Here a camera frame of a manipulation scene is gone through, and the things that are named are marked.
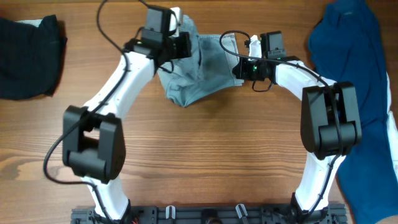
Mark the dark blue garment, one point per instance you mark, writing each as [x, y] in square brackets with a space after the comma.
[346, 46]

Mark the black folded garment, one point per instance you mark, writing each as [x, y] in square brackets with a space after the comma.
[31, 58]

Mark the white cloth under black garment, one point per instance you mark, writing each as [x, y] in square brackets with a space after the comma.
[34, 22]

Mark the white garment at right edge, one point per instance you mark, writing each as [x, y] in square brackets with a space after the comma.
[391, 128]

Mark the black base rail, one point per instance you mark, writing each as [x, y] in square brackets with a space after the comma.
[270, 213]

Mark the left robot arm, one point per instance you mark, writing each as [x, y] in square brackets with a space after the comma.
[93, 144]

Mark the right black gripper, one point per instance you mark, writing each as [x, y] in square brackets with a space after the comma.
[242, 73]

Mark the light blue denim shorts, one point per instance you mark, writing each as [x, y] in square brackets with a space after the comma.
[207, 71]

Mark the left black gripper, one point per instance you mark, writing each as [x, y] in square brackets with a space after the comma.
[184, 41]

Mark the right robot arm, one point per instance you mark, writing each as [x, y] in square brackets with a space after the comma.
[329, 125]

